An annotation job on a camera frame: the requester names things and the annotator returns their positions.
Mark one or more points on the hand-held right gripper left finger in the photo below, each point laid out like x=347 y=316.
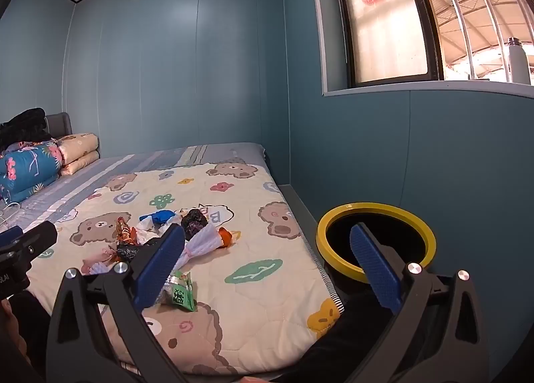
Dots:
x=160 y=266

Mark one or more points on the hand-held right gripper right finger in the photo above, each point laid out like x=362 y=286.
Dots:
x=375 y=266

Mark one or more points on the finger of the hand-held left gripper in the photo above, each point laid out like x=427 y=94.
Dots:
x=10 y=236
x=39 y=239

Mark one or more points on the black round object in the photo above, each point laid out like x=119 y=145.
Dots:
x=127 y=251

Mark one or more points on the white tissue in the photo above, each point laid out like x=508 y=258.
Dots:
x=146 y=232

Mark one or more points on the red orange snack wrapper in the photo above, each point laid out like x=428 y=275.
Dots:
x=125 y=232

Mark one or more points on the dark purple wrapper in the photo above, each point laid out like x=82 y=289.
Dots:
x=194 y=222

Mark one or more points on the pink white wrapper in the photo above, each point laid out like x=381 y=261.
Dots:
x=98 y=260

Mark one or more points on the black bin with yellow rim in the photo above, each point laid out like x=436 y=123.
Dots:
x=333 y=216

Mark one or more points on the orange peel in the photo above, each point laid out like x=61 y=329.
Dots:
x=224 y=237

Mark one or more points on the person's left hand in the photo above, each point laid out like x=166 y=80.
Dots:
x=5 y=316

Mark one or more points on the blue floral folded quilt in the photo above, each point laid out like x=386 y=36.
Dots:
x=29 y=170

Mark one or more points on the peach pillows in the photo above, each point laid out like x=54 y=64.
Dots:
x=79 y=149

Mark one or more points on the bear print blanket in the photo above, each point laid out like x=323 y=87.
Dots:
x=250 y=220

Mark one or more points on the black clothes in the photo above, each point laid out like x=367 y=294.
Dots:
x=25 y=124

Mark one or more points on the grey headboard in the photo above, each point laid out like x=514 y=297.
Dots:
x=60 y=122

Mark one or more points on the dark framed window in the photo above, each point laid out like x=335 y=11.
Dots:
x=434 y=32

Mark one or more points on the white insulated bottle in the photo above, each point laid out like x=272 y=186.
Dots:
x=518 y=65

